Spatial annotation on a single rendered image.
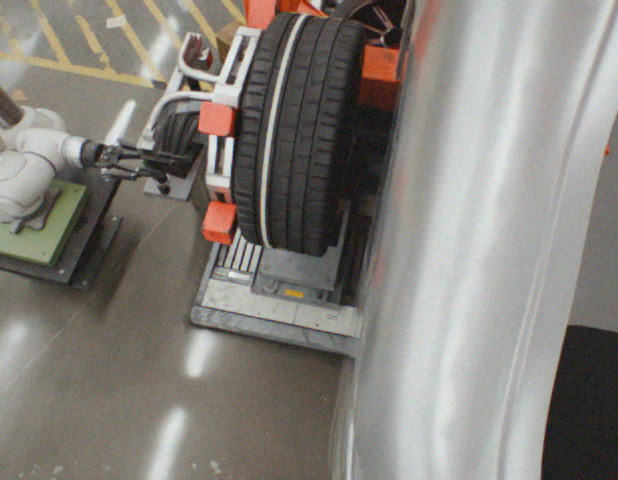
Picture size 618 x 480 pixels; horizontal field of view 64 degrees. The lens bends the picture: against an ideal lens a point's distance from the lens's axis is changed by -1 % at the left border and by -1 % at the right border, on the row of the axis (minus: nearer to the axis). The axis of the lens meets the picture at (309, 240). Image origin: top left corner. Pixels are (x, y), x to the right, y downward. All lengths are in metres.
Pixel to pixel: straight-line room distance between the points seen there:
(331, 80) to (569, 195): 0.82
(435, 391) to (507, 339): 0.07
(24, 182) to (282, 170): 0.72
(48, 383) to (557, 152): 2.11
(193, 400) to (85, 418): 0.42
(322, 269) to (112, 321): 0.91
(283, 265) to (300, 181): 0.84
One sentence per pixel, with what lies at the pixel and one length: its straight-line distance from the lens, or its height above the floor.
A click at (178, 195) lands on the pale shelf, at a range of 1.91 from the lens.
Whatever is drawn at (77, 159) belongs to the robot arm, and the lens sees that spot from 1.58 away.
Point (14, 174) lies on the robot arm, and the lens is 1.54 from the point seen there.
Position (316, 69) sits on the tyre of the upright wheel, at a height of 1.18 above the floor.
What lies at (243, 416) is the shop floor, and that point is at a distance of 2.06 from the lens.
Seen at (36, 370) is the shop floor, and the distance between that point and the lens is 2.34.
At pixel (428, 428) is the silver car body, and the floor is 1.64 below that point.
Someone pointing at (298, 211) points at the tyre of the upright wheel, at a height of 0.97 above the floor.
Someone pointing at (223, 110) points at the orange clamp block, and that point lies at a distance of 1.17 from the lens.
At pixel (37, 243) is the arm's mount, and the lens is 2.13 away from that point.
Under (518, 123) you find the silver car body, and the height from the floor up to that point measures 1.70.
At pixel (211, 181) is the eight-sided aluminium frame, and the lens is 1.29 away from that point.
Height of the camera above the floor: 2.04
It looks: 64 degrees down
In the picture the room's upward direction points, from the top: straight up
